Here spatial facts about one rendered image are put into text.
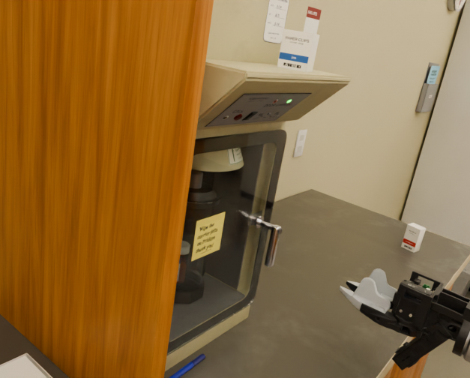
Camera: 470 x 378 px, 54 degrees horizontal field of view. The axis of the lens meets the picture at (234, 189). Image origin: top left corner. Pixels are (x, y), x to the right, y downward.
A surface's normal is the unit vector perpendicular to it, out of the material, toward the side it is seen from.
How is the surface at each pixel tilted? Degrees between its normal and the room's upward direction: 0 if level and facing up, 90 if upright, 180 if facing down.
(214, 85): 90
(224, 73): 90
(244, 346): 0
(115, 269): 90
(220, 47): 90
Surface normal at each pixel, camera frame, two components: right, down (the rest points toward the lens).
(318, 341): 0.15, -0.94
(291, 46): -0.35, 0.25
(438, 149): -0.61, 0.17
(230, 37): 0.78, 0.32
